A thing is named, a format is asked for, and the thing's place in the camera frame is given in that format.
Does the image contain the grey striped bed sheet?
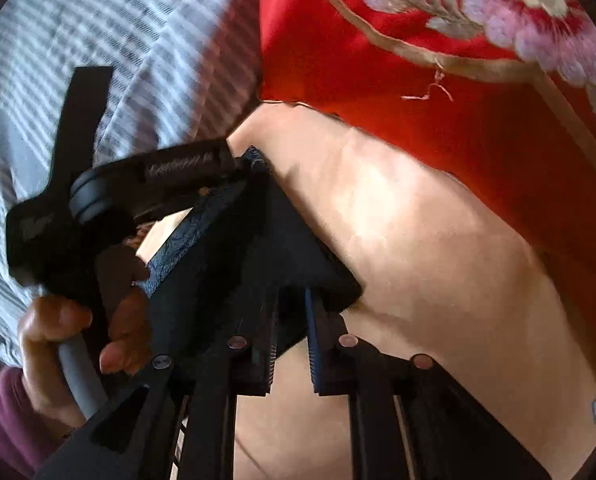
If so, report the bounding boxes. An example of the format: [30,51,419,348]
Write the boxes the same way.
[0,0,265,376]

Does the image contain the person's left hand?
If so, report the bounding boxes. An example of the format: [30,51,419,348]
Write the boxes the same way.
[18,224,153,430]

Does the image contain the beige pants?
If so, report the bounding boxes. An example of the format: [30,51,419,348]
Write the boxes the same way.
[137,101,596,480]

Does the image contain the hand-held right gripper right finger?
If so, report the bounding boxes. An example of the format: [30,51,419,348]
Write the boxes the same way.
[303,286,553,480]

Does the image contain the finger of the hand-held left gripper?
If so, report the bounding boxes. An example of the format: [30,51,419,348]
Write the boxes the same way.
[148,146,363,361]

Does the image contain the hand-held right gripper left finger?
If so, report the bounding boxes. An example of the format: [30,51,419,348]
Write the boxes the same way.
[33,294,281,480]

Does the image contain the red floral embroidered blanket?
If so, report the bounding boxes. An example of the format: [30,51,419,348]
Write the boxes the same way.
[259,0,596,411]

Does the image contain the person's left forearm purple sleeve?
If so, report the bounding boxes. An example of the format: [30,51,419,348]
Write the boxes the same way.
[0,366,76,479]

